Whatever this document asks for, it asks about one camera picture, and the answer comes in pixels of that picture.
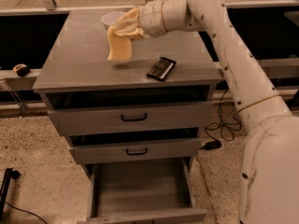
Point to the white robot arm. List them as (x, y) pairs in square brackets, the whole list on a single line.
[(269, 181)]

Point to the black drawer handle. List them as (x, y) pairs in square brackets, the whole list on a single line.
[(133, 118), (136, 152)]

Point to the black yellow tape measure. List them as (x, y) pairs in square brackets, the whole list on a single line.
[(21, 70)]

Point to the grey drawer cabinet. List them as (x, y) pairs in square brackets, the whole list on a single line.
[(78, 74)]

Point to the black top drawer handle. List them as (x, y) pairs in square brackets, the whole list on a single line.
[(133, 118)]

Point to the black stand leg left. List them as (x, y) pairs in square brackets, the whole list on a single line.
[(9, 174)]

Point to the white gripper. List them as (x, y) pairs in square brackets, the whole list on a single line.
[(151, 18)]

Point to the grey drawer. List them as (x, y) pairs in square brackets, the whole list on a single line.
[(85, 121), (142, 192), (160, 149)]

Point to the grey top drawer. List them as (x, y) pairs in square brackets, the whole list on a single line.
[(85, 121)]

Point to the white ceramic bowl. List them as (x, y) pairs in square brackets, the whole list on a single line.
[(111, 18)]

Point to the black power adapter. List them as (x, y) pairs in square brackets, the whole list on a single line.
[(212, 145)]

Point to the grey bottom drawer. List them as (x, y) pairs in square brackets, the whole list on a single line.
[(142, 192)]

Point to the yellow sponge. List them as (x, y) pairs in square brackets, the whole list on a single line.
[(120, 49)]

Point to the black middle drawer handle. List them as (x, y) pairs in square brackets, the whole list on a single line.
[(136, 152)]

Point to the grey middle drawer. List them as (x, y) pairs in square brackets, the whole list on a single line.
[(160, 149)]

